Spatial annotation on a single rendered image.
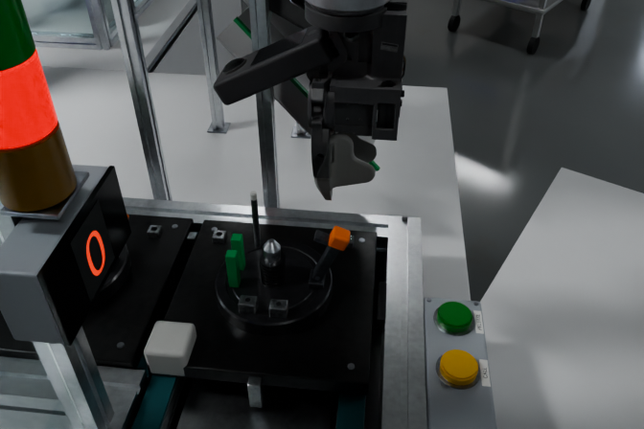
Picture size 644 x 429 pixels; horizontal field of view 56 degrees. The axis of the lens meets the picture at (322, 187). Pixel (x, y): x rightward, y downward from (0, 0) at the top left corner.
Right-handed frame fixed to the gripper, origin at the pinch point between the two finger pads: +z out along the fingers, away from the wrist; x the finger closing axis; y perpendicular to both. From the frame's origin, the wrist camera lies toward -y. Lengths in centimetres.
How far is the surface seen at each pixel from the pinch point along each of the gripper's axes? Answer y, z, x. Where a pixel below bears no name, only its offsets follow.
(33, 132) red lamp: -15.6, -18.7, -20.4
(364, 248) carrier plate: 4.7, 16.1, 8.4
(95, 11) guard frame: -64, 17, 85
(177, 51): -53, 37, 106
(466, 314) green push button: 17.0, 15.9, -1.7
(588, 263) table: 39, 27, 20
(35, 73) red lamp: -15.1, -22.0, -19.0
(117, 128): -47, 27, 50
